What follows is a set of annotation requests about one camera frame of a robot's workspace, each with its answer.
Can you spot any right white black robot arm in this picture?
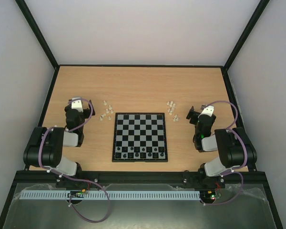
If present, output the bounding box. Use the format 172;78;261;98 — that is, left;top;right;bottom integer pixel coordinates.
186;105;257;187

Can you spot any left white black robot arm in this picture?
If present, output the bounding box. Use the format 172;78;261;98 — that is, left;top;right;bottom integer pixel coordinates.
23;97;95;181

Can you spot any black chess pieces row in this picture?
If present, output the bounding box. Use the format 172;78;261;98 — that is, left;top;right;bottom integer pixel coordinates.
113;146;167;160

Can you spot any black and silver chessboard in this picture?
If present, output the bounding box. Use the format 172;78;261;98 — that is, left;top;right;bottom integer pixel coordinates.
112;113;168;162

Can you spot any black aluminium frame rail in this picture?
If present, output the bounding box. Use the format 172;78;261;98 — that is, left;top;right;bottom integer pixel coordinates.
14;170;267;189

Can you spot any grey slotted cable duct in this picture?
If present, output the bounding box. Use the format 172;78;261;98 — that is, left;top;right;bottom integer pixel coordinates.
20;190;201;201

